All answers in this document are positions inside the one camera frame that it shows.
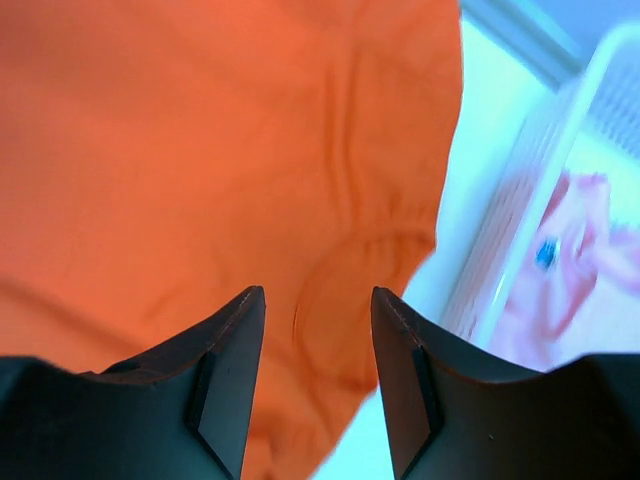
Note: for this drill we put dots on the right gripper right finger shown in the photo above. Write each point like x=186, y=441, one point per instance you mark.
x=454, y=411

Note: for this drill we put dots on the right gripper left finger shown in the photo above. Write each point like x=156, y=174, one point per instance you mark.
x=180, y=410

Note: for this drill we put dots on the orange t-shirt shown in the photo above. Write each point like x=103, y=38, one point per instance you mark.
x=158, y=157

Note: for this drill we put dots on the pink t-shirt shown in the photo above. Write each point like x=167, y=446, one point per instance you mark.
x=577, y=291

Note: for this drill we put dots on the white plastic basket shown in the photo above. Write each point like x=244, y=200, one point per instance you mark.
x=591, y=126

